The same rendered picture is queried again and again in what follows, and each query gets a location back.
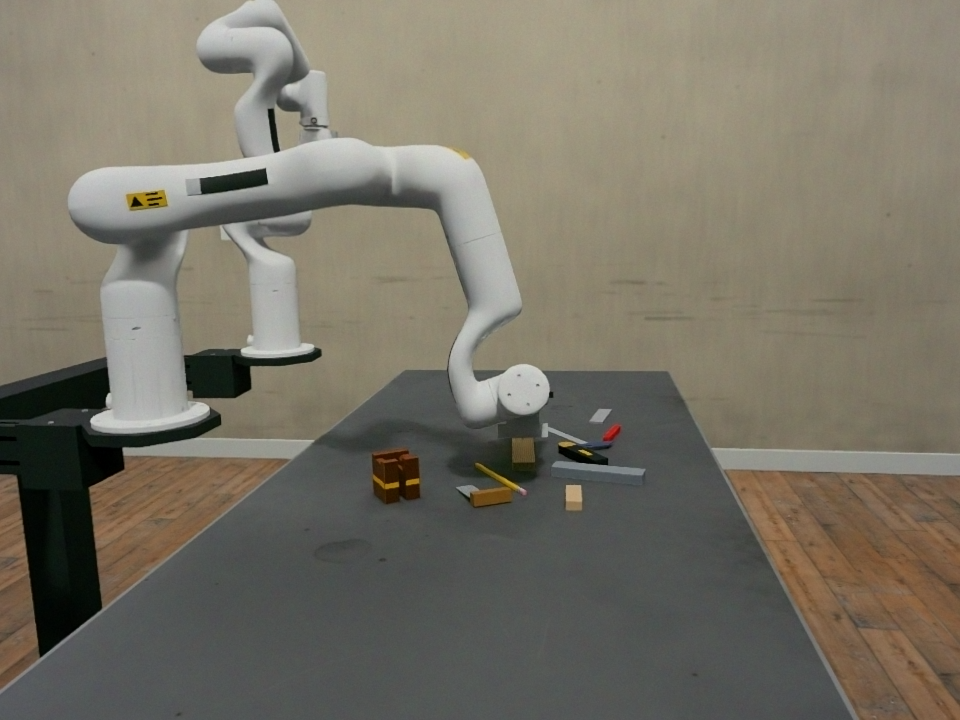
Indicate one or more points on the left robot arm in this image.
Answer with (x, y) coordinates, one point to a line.
(268, 54)

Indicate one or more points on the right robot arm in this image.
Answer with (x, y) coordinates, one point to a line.
(149, 211)

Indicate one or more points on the grey rectangular bar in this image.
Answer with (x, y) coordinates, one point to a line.
(602, 473)

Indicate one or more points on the thin white flat strip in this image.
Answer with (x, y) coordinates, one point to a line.
(566, 436)

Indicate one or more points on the brown wooden slotted block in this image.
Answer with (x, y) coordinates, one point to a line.
(386, 484)

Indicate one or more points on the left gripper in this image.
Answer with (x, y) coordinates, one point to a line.
(311, 134)

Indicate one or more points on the small light wooden block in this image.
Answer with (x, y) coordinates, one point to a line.
(573, 498)

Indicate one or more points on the yellow pencil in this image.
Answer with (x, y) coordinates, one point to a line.
(501, 479)

